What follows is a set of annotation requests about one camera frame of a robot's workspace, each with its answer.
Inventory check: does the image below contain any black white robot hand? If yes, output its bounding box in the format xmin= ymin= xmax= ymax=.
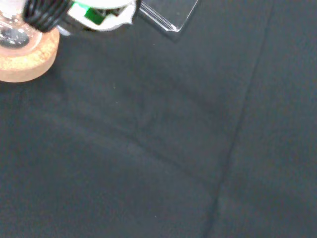
xmin=22 ymin=0 xmax=142 ymax=36

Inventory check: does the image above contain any clear acrylic funnel stand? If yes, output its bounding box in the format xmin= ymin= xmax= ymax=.
xmin=137 ymin=0 xmax=199 ymax=42

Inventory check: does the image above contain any glass round-bottom flask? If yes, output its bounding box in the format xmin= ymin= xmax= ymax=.
xmin=0 ymin=0 xmax=43 ymax=54

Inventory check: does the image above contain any black bench cloth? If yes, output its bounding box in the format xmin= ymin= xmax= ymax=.
xmin=0 ymin=0 xmax=317 ymax=238

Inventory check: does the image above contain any cork ring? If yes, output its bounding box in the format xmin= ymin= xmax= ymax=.
xmin=0 ymin=26 xmax=61 ymax=83

